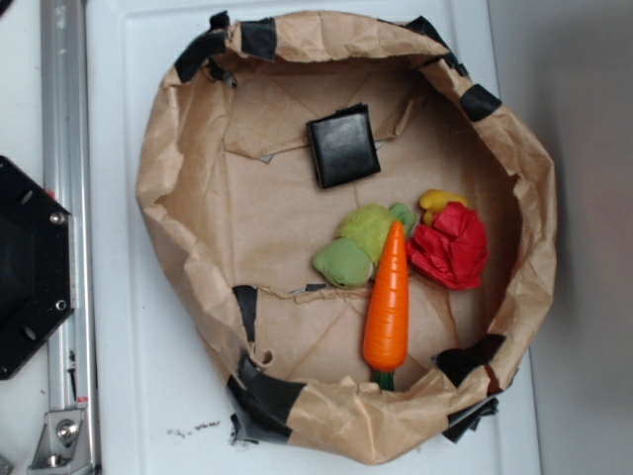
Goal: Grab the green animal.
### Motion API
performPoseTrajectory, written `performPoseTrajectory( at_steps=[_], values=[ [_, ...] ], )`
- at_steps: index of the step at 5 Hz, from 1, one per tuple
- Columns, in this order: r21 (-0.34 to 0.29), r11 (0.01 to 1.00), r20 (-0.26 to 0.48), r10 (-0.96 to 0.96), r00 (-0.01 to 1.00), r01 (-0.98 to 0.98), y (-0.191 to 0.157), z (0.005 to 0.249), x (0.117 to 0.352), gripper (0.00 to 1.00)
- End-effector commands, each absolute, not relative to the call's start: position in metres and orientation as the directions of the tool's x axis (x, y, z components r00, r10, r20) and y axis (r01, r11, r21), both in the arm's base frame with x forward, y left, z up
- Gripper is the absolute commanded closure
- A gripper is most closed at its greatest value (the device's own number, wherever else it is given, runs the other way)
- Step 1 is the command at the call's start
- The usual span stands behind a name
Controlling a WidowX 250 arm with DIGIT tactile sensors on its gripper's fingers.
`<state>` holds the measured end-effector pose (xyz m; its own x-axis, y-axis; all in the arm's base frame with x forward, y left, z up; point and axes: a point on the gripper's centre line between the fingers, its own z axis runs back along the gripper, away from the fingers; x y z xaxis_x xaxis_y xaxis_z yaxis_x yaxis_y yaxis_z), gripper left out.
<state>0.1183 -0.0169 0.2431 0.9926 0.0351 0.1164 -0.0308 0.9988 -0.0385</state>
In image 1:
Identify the green plush animal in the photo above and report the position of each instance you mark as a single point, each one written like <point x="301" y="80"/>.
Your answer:
<point x="351" y="260"/>

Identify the black square pad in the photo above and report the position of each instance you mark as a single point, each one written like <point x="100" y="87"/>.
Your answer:
<point x="343" y="146"/>

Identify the brown paper bag basket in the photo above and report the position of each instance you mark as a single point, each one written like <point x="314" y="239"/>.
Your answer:
<point x="227" y="186"/>

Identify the yellow plastic toy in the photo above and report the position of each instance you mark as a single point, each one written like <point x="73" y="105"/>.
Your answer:
<point x="434" y="201"/>

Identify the orange plastic carrot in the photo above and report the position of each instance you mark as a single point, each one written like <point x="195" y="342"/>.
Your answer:
<point x="386" y="331"/>

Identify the red crumpled cloth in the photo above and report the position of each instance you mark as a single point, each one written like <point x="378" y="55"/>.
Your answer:
<point x="453" y="250"/>

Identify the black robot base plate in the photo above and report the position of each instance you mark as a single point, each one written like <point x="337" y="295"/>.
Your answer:
<point x="36" y="295"/>

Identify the aluminium extrusion rail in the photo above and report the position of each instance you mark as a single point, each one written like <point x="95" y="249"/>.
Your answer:
<point x="71" y="351"/>

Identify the metal corner bracket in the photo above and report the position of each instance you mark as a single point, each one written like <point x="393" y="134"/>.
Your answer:
<point x="64" y="446"/>

